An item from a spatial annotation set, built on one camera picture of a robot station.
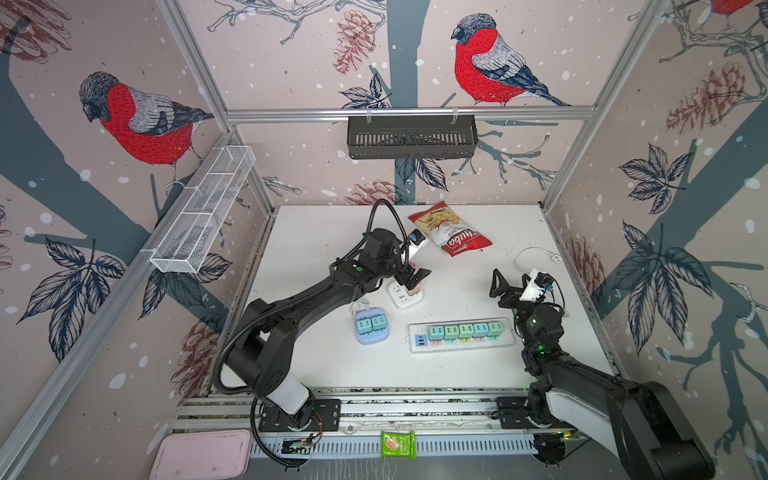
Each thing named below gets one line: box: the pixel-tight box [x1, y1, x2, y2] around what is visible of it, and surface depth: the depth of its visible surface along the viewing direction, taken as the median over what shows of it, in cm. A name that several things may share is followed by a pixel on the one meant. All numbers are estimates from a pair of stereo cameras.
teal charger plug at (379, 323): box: [371, 315, 388, 331], surface depth 85 cm
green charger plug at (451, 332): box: [443, 325, 459, 340], surface depth 83 cm
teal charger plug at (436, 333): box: [428, 326, 444, 342], surface depth 83 cm
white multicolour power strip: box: [407, 318, 515, 353], surface depth 85 cm
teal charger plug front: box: [472, 323, 489, 340], surface depth 83 cm
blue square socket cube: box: [354, 307, 391, 345], surface depth 87 cm
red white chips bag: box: [408, 201, 493, 257], surface depth 108 cm
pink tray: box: [149, 429, 253, 480], surface depth 69 cm
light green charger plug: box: [486, 322, 504, 339], surface depth 83 cm
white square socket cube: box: [388, 281, 424, 308], surface depth 94 cm
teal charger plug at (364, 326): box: [356, 318, 373, 335], surface depth 84 cm
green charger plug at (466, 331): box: [457, 324, 474, 341], surface depth 83 cm
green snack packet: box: [380, 430, 417, 461], surface depth 70 cm
